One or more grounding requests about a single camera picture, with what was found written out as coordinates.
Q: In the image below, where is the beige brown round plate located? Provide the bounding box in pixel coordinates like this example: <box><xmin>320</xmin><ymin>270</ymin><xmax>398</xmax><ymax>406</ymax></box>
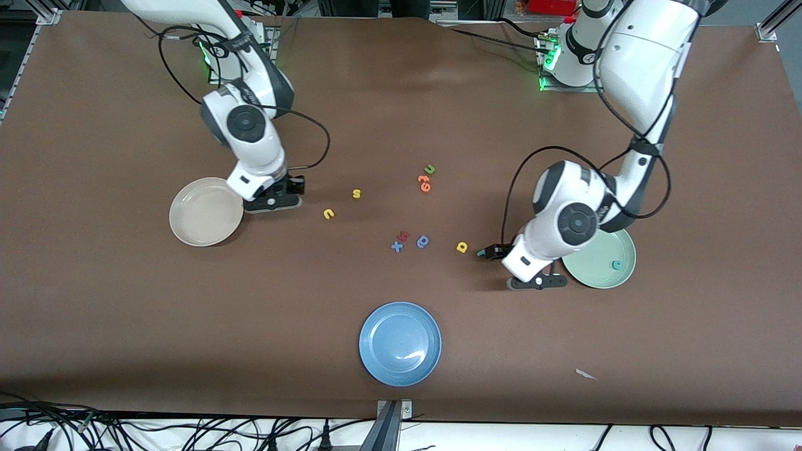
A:
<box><xmin>169</xmin><ymin>177</ymin><xmax>246</xmax><ymax>247</ymax></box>

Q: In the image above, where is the light green round plate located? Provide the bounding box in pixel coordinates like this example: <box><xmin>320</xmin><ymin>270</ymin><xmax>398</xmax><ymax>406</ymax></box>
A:
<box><xmin>561</xmin><ymin>227</ymin><xmax>637</xmax><ymax>289</ymax></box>

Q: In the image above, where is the blue round plate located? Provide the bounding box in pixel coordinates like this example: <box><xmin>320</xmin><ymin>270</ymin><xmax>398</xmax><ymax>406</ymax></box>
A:
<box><xmin>358</xmin><ymin>301</ymin><xmax>442</xmax><ymax>387</ymax></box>

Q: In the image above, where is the brown table cover sheet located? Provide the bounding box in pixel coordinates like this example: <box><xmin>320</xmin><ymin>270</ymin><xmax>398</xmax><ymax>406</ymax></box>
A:
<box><xmin>0</xmin><ymin>11</ymin><xmax>802</xmax><ymax>427</ymax></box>

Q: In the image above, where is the red box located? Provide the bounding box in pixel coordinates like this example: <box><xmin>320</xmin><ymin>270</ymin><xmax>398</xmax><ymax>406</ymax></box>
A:
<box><xmin>528</xmin><ymin>0</ymin><xmax>578</xmax><ymax>16</ymax></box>

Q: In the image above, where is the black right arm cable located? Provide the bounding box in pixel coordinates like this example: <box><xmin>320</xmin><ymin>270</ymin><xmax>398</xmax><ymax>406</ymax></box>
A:
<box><xmin>135</xmin><ymin>13</ymin><xmax>331</xmax><ymax>170</ymax></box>

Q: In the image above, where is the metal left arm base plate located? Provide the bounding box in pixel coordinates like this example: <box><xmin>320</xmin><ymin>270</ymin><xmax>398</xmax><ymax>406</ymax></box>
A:
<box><xmin>539</xmin><ymin>34</ymin><xmax>599</xmax><ymax>93</ymax></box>

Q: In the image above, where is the silver camera mount bracket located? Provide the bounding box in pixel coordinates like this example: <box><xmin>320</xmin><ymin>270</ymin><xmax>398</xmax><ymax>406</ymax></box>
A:
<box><xmin>377</xmin><ymin>400</ymin><xmax>414</xmax><ymax>422</ymax></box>

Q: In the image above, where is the black table cable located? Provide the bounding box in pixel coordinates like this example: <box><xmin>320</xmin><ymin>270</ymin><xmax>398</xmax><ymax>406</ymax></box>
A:
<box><xmin>432</xmin><ymin>24</ymin><xmax>555</xmax><ymax>54</ymax></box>

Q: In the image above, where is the dark camera mount beam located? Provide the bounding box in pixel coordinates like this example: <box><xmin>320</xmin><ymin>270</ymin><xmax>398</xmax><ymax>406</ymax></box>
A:
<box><xmin>360</xmin><ymin>401</ymin><xmax>403</xmax><ymax>451</ymax></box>

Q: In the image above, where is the aluminium frame profile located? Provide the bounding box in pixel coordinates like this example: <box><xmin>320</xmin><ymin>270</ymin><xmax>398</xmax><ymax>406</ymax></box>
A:
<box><xmin>25</xmin><ymin>0</ymin><xmax>63</xmax><ymax>26</ymax></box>
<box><xmin>755</xmin><ymin>0</ymin><xmax>802</xmax><ymax>43</ymax></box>

